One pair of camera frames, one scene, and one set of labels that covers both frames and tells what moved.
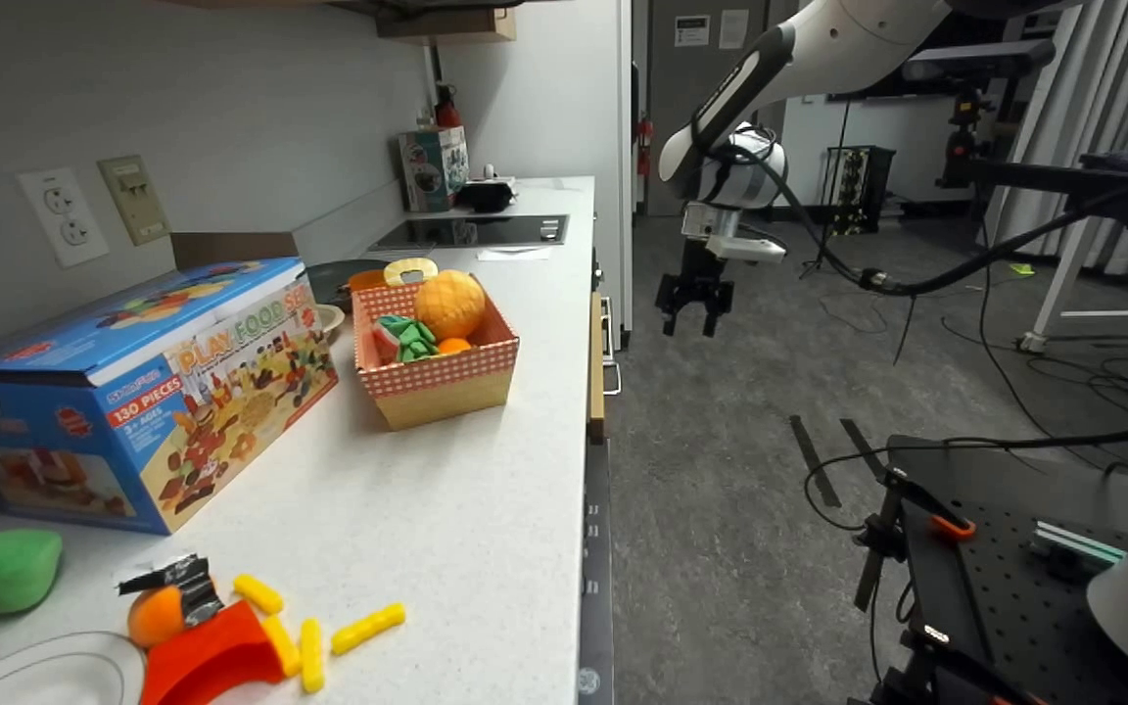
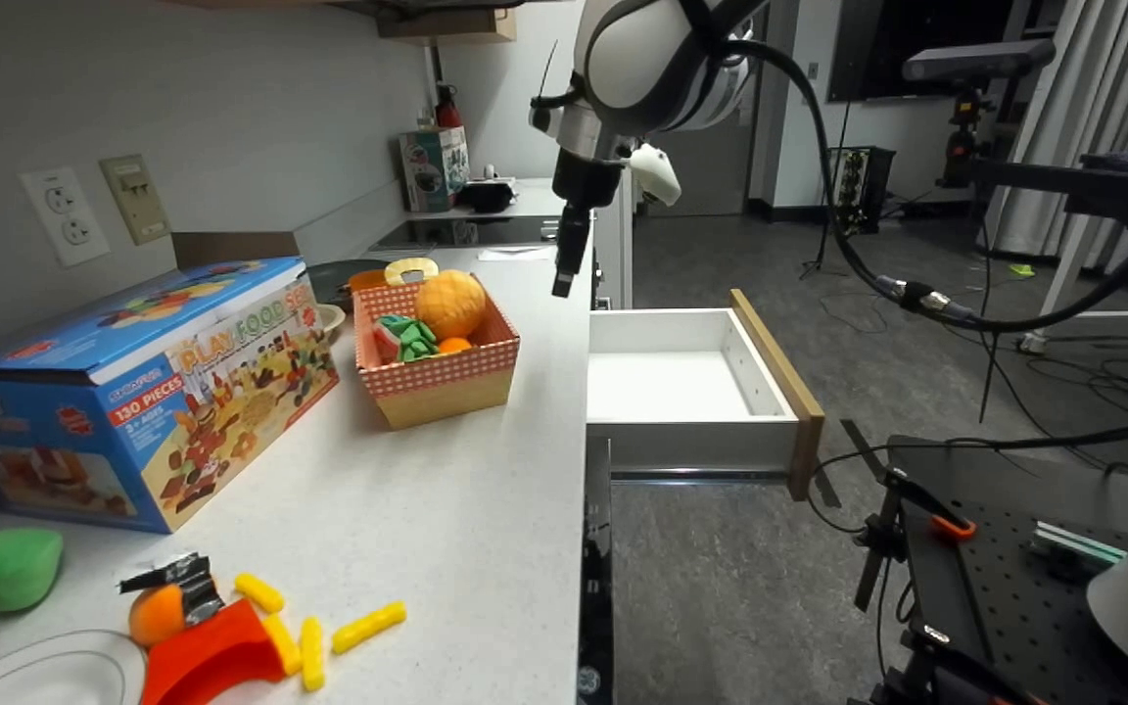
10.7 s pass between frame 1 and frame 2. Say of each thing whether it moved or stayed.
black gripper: moved
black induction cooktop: stayed
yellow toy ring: stayed
